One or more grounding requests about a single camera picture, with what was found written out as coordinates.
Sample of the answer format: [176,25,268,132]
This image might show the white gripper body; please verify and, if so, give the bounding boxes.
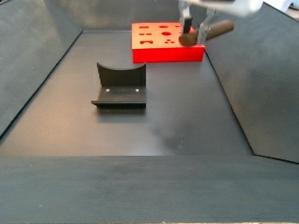
[177,0,263,17]

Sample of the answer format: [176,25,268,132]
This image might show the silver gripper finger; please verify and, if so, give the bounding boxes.
[197,9,216,45]
[180,7,192,33]

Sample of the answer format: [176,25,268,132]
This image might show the brown oval rod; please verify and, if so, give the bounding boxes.
[178,20,235,47]

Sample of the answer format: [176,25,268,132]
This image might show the dark grey curved fixture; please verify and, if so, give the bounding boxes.
[90,64,145,108]

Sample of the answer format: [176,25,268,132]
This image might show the red foam shape-sorter block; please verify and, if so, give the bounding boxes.
[130,22,205,63]

